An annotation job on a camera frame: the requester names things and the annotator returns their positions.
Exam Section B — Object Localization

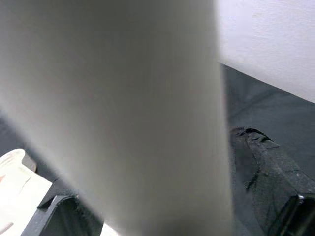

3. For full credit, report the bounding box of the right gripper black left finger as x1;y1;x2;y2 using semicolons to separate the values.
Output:
23;178;105;236

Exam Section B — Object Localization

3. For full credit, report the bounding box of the white plastic table leg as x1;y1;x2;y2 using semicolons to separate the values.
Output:
0;0;234;236

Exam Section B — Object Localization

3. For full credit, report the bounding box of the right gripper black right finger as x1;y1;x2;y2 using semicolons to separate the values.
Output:
230;126;315;236

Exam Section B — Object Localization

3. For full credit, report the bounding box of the white plastic children table top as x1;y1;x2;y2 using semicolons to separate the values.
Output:
0;148;54;236

